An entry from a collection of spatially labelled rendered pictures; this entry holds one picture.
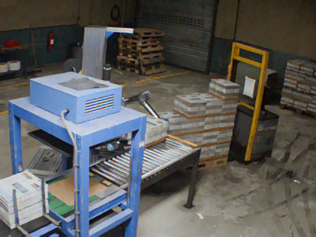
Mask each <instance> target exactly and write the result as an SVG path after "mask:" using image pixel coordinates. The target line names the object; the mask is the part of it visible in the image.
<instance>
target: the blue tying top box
mask: <svg viewBox="0 0 316 237"><path fill-rule="evenodd" d="M72 78H77V79H79V78H89V80H93V81H95V82H96V83H100V84H105V85H108V86H110V87H105V88H102V87H92V88H90V89H88V90H79V91H77V90H75V89H71V88H69V87H64V86H63V85H59V84H56V83H63V82H66V81H69V80H72ZM121 91H122V86H120V85H116V84H113V83H108V82H107V81H103V80H100V79H96V78H93V77H89V76H86V75H82V74H78V73H75V72H68V73H61V74H57V75H51V76H46V77H41V78H33V79H30V103H31V104H34V105H36V106H37V107H41V108H42V109H45V110H47V111H50V112H51V113H54V114H56V115H57V116H60V117H61V112H62V111H63V110H66V109H69V110H70V112H69V113H63V117H64V118H65V119H67V120H69V121H72V122H74V123H82V122H84V121H88V120H92V119H95V118H98V117H102V116H106V115H107V114H113V113H116V112H117V111H120V108H121V107H120V105H121Z"/></svg>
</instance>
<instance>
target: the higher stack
mask: <svg viewBox="0 0 316 237"><path fill-rule="evenodd" d="M209 84H210V86H209V91H210V92H213V93H214V94H216V95H220V96H221V97H223V98H230V97H238V94H239V89H240V85H238V84H236V83H233V82H231V81H229V80H222V79H211V80H210V83H209ZM212 96H213V95H212ZM213 97H215V96H213ZM216 98H217V99H219V100H221V99H220V98H218V97H216ZM221 101H223V100H221ZM236 107H237V99H236V100H229V101H223V104H222V108H221V112H222V113H226V112H236V110H237V108H236ZM234 120H235V115H225V116H221V118H220V126H219V128H223V127H229V126H233V125H234ZM218 131H219V134H218V137H217V142H223V141H226V140H231V136H232V134H233V129H232V128H231V129H226V130H218ZM229 147H230V143H229V142H228V143H224V144H220V145H216V151H215V154H214V157H216V156H219V155H223V154H228V153H229ZM227 158H228V156H225V157H220V158H216V159H213V160H214V162H213V165H212V167H216V166H221V165H225V164H226V161H227Z"/></svg>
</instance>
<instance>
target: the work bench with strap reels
mask: <svg viewBox="0 0 316 237"><path fill-rule="evenodd" d="M0 48H1V49H0V53H8V52H14V56H15V57H14V61H9V62H7V63H0V76H1V75H9V74H14V75H17V73H21V72H25V77H24V79H27V71H28V70H27V62H28V48H29V47H27V46H25V47H22V46H21V45H19V41H18V40H16V39H15V40H10V41H6V42H4V46H0ZM24 50H25V68H21V67H20V61H16V60H17V59H16V52H17V51H24Z"/></svg>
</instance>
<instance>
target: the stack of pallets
mask: <svg viewBox="0 0 316 237"><path fill-rule="evenodd" d="M157 32H160V33H159V35H158V34H156V33H157ZM164 33H165V31H159V30H153V29H149V28H136V29H133V32H132V33H124V32H122V33H121V34H120V37H119V38H118V42H119V47H118V51H119V56H117V66H118V68H117V69H118V70H120V69H125V70H126V71H135V73H141V65H140V59H139V52H138V50H139V49H148V48H153V45H156V47H160V46H161V45H162V44H159V40H161V39H162V36H164ZM125 36H127V37H125ZM144 36H145V37H144ZM153 36H157V38H156V39H155V38H153ZM124 40H125V42H124ZM152 40H154V42H151V41H152ZM124 45H126V46H124ZM124 49H125V50H124Z"/></svg>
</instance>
